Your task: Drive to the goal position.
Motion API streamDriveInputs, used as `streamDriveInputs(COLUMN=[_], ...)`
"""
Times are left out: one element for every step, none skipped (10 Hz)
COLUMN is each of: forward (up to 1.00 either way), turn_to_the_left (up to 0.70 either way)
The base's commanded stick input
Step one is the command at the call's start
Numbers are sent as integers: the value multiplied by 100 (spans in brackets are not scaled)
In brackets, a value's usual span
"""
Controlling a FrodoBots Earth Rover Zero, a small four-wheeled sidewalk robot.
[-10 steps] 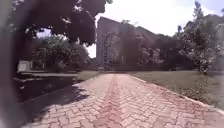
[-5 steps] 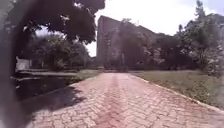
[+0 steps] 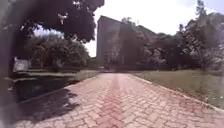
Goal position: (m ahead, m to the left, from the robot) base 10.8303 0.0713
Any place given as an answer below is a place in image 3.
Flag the large dark tree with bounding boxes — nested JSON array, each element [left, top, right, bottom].
[[0, 0, 106, 81]]

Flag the tall dark building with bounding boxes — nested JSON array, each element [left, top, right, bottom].
[[95, 15, 158, 68]]

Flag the red brick path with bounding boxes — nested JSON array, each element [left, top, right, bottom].
[[13, 72, 224, 128]]

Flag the pale kerb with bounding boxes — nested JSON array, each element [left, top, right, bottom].
[[131, 73, 224, 114]]

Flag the grass lawn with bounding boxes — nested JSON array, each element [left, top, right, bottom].
[[133, 69, 224, 109]]

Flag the trees beside lawn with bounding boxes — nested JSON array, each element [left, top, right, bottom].
[[143, 0, 224, 72]]

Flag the round green trees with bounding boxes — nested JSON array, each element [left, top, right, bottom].
[[24, 34, 91, 69]]

